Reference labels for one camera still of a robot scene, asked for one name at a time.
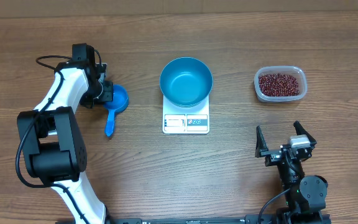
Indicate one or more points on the teal blue bowl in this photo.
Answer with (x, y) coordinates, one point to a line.
(186, 81)

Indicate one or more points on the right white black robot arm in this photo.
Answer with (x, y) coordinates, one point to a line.
(304, 196)

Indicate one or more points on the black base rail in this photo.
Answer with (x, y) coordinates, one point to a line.
(216, 220)

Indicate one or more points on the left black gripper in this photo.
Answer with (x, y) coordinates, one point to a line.
(108, 95)

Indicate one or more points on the clear plastic container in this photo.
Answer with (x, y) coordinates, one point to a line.
(290, 70)

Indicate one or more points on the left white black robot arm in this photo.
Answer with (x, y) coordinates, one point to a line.
(52, 152)

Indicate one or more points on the blue plastic measuring scoop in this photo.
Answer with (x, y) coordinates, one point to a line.
(119, 103)

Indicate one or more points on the white digital kitchen scale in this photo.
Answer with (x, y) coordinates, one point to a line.
(180, 120)

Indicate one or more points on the red beans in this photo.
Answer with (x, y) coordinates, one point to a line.
(278, 84)

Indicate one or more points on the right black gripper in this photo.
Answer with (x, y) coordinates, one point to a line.
(273, 156)

